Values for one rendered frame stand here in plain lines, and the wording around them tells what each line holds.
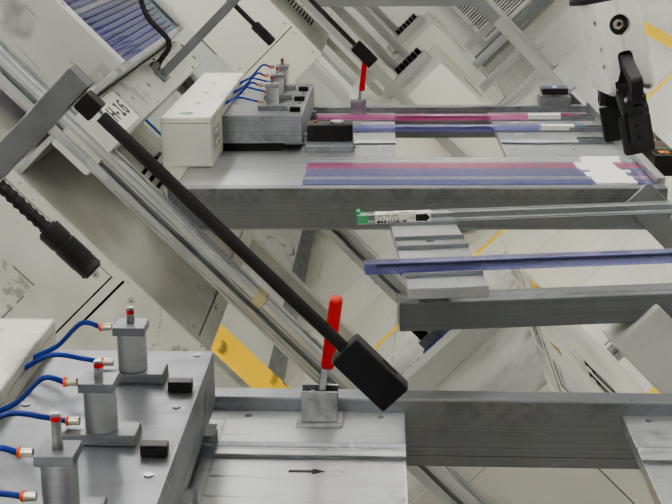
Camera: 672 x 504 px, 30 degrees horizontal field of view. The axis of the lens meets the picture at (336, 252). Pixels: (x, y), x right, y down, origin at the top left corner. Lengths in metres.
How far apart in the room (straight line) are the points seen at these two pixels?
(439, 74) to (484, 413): 4.34
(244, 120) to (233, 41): 3.27
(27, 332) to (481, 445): 0.39
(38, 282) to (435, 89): 3.63
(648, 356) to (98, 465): 0.64
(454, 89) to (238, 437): 4.41
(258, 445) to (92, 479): 0.21
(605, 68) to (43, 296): 0.94
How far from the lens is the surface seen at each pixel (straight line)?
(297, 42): 5.34
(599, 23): 1.32
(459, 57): 6.81
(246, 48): 5.36
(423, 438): 1.07
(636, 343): 1.29
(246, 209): 1.81
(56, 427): 0.76
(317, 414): 1.03
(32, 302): 1.91
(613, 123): 1.42
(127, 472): 0.83
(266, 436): 1.02
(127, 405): 0.93
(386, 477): 0.95
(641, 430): 1.05
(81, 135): 1.78
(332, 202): 1.80
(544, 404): 1.06
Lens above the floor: 1.29
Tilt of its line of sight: 10 degrees down
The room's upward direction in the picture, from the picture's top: 46 degrees counter-clockwise
